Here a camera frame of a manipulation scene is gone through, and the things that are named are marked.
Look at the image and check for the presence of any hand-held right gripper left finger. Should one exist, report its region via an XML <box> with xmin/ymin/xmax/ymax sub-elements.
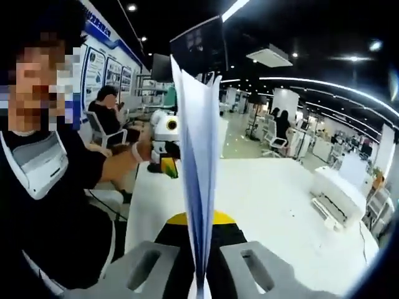
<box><xmin>60</xmin><ymin>211</ymin><xmax>198</xmax><ymax>299</ymax></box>

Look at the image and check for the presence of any orange potted plant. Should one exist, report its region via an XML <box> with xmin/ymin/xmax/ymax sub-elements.
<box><xmin>372</xmin><ymin>168</ymin><xmax>387</xmax><ymax>189</ymax></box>

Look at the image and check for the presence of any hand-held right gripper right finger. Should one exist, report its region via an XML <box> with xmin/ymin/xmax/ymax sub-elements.
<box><xmin>206</xmin><ymin>210</ymin><xmax>341</xmax><ymax>299</ymax></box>

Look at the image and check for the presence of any person's black clothing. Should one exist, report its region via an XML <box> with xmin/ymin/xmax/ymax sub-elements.
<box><xmin>0</xmin><ymin>124</ymin><xmax>128</xmax><ymax>292</ymax></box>

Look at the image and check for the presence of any person's left hand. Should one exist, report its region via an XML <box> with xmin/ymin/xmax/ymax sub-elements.
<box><xmin>138</xmin><ymin>139</ymin><xmax>156</xmax><ymax>163</ymax></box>

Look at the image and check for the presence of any green board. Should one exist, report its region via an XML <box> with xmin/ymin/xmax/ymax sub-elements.
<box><xmin>166</xmin><ymin>86</ymin><xmax>179</xmax><ymax>108</ymax></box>

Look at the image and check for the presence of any white office chair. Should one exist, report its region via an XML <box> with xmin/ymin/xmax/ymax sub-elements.
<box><xmin>267</xmin><ymin>120</ymin><xmax>289</xmax><ymax>155</ymax></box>
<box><xmin>84</xmin><ymin>110</ymin><xmax>128</xmax><ymax>149</ymax></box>

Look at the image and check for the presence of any white chest device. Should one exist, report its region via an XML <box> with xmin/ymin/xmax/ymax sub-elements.
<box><xmin>0</xmin><ymin>130</ymin><xmax>69</xmax><ymax>201</ymax></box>

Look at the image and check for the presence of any dark computer monitor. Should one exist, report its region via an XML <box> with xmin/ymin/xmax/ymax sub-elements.
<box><xmin>151</xmin><ymin>53</ymin><xmax>173</xmax><ymax>82</ymax></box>

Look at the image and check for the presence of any large dark screen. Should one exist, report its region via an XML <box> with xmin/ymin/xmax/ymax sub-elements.
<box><xmin>170</xmin><ymin>15</ymin><xmax>228</xmax><ymax>77</ymax></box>

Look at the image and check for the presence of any long ceiling light strip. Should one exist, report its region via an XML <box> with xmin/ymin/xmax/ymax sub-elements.
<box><xmin>260</xmin><ymin>76</ymin><xmax>399</xmax><ymax>124</ymax></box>
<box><xmin>221</xmin><ymin>0</ymin><xmax>250</xmax><ymax>22</ymax></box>

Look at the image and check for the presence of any white printer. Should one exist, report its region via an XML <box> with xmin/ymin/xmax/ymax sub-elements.
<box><xmin>310</xmin><ymin>154</ymin><xmax>373</xmax><ymax>233</ymax></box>

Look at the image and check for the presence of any ceiling air conditioner unit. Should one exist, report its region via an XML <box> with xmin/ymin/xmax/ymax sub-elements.
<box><xmin>246</xmin><ymin>43</ymin><xmax>294</xmax><ymax>68</ymax></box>

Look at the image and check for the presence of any stack of white printing papers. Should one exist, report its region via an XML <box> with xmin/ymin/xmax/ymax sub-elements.
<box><xmin>170</xmin><ymin>54</ymin><xmax>224</xmax><ymax>299</ymax></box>

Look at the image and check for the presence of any metal shelving rack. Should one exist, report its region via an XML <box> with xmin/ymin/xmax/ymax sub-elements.
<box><xmin>133</xmin><ymin>73</ymin><xmax>175</xmax><ymax>110</ymax></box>

